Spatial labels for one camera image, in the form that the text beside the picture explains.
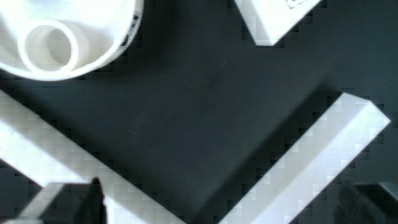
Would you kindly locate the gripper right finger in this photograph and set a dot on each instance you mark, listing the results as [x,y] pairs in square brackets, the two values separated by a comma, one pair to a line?
[368,204]

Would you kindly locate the white marker base plate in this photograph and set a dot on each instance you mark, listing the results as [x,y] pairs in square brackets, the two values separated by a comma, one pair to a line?
[270,17]

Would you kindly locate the white round stool seat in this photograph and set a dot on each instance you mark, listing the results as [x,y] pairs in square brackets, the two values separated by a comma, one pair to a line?
[64,36]

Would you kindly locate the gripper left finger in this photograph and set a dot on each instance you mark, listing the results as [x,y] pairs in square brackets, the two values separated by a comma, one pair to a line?
[67,204]

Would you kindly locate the white fence rail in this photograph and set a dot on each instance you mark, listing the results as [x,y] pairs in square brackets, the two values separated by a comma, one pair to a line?
[311,163]
[53,162]

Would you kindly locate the white right fence rail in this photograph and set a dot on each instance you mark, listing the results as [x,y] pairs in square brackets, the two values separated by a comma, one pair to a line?
[311,163]

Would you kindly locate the white front fence rail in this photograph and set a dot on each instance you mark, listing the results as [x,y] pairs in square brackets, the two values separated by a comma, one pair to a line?
[53,162]

